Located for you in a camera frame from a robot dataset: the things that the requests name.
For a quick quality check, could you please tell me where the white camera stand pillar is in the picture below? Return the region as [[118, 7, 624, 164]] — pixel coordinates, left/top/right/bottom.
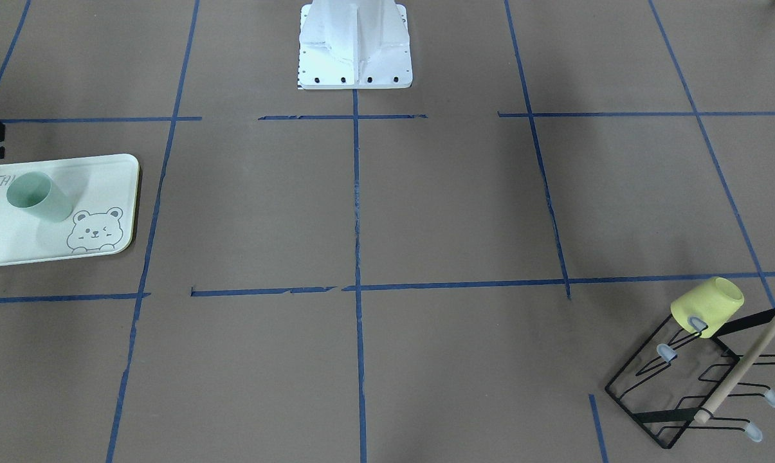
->
[[297, 1, 414, 90]]

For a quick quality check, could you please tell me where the black wire cup rack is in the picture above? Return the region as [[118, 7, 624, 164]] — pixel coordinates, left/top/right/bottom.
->
[[605, 308, 775, 450]]

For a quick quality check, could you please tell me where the light green cup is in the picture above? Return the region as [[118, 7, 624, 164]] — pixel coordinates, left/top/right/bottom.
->
[[6, 171, 73, 222]]

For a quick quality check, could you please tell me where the yellow cup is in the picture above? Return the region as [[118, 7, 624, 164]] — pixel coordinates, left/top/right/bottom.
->
[[670, 277, 745, 339]]

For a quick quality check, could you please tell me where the cream bear tray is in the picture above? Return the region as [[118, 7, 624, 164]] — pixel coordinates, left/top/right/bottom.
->
[[0, 154, 140, 266]]

